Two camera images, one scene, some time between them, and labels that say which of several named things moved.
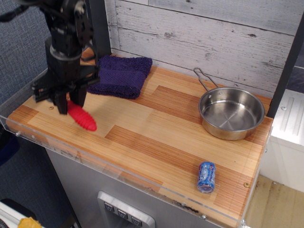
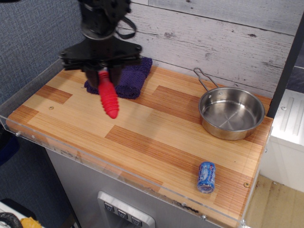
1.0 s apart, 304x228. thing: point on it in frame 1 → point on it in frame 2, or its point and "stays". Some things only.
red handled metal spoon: (80, 117) → (108, 93)
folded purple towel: (121, 76) stays
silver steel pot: (228, 113) stays
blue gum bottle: (206, 177) stays
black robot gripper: (61, 74) → (93, 55)
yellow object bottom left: (29, 223) stays
